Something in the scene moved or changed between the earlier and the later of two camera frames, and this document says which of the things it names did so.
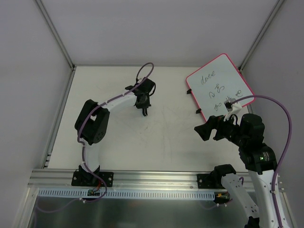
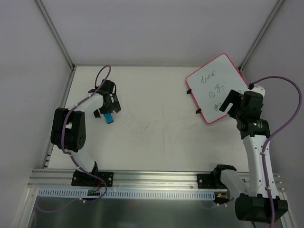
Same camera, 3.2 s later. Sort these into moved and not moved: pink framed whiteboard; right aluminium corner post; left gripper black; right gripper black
Moved: right gripper black; left gripper black
Not moved: right aluminium corner post; pink framed whiteboard
